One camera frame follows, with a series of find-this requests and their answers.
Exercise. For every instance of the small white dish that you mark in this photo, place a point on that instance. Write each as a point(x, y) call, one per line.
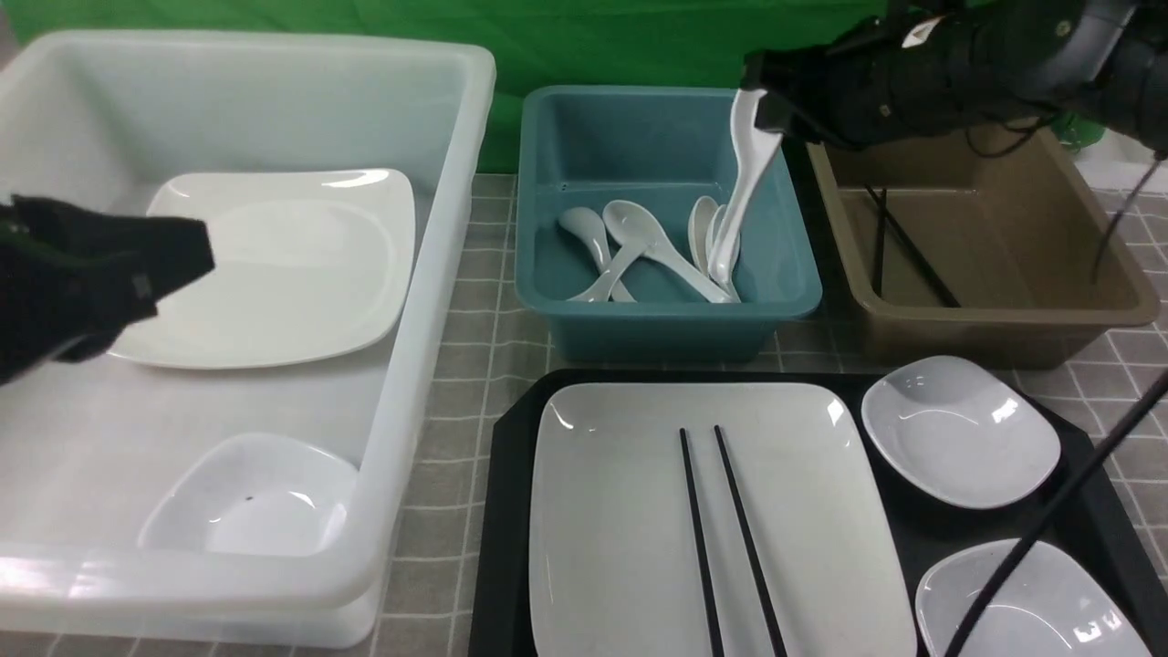
point(959, 434)
point(1050, 606)
point(255, 494)

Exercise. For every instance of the white soup spoon upright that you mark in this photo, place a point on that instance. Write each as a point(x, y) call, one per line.
point(700, 221)

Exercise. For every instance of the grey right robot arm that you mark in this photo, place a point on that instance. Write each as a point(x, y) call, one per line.
point(1103, 61)

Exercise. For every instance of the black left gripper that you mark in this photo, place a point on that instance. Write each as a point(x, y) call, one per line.
point(72, 280)

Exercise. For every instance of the brown plastic bin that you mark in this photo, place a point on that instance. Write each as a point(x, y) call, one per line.
point(1015, 238)

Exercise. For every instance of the white square plate in bin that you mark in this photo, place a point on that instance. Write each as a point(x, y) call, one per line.
point(308, 266)

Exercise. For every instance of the teal plastic bin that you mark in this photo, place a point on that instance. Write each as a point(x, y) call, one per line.
point(663, 148)

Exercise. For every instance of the black chopstick in brown bin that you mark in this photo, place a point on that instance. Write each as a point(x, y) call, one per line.
point(920, 263)
point(881, 238)

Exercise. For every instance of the white soup spoon far left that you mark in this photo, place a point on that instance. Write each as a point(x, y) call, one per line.
point(587, 226)

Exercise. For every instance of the small white dish in bin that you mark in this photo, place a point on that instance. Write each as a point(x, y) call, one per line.
point(255, 494)

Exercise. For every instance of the grey checkered tablecloth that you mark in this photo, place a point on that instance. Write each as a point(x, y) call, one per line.
point(492, 351)

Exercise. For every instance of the white ceramic soup spoon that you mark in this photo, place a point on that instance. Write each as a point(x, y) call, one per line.
point(754, 150)

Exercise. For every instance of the large white plastic bin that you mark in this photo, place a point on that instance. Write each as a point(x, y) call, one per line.
point(104, 118)

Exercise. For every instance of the black chopstick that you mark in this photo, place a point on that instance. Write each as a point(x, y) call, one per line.
point(704, 573)
point(775, 636)
point(881, 238)
point(920, 263)

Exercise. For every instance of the large white rice plate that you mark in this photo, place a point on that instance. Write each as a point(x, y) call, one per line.
point(613, 561)

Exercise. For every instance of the white soup spoon centre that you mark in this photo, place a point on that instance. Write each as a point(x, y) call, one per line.
point(630, 222)

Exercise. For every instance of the white soup spoon right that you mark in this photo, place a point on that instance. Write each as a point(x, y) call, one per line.
point(602, 289)

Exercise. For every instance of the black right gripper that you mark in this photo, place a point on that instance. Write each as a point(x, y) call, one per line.
point(909, 74)

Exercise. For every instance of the green backdrop cloth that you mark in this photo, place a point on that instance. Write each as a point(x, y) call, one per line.
point(535, 44)

